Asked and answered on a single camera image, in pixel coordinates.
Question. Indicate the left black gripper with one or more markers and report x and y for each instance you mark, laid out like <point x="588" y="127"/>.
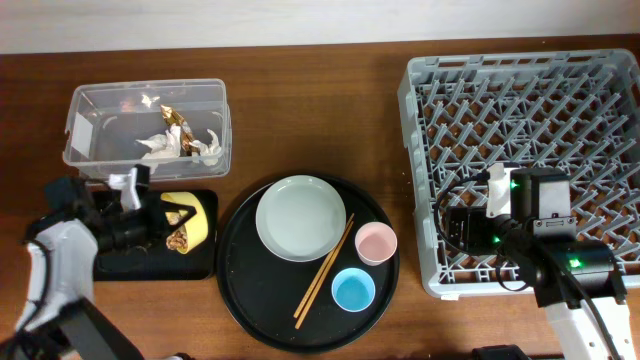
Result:
<point x="160" y="220"/>

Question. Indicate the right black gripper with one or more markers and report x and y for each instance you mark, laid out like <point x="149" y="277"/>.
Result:
<point x="475" y="219"/>

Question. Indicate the food scraps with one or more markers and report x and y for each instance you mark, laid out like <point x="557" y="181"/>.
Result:
<point x="178" y="240"/>

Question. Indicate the yellow bowl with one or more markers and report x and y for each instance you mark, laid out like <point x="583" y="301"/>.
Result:
<point x="197" y="228"/>

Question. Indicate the white tissue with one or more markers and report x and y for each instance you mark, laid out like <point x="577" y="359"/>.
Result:
<point x="163" y="146"/>
<point x="210" y="154"/>

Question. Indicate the pink cup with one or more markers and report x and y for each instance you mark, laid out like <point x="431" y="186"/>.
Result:
<point x="375" y="243"/>

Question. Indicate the blue cup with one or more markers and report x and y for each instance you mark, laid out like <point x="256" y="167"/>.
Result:
<point x="353" y="290"/>

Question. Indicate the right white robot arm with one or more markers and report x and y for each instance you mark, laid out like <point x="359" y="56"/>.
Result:
<point x="528" y="222"/>

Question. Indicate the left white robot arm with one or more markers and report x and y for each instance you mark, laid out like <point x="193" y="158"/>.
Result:
<point x="60" y="316"/>

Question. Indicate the clear plastic waste bin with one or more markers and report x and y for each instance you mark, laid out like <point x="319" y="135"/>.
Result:
<point x="108" y="123"/>

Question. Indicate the grey dishwasher rack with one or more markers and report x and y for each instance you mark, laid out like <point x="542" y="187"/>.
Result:
<point x="575" y="110"/>

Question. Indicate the black rectangular tray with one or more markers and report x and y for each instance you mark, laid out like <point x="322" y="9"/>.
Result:
<point x="160" y="263"/>

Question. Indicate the gold snack wrapper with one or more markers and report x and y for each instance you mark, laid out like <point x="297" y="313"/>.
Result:
<point x="172" y="117"/>

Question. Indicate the wooden chopstick right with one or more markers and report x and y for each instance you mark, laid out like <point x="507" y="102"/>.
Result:
<point x="325" y="277"/>

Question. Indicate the grey round plate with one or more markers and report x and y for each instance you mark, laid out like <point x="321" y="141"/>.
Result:
<point x="300" y="218"/>

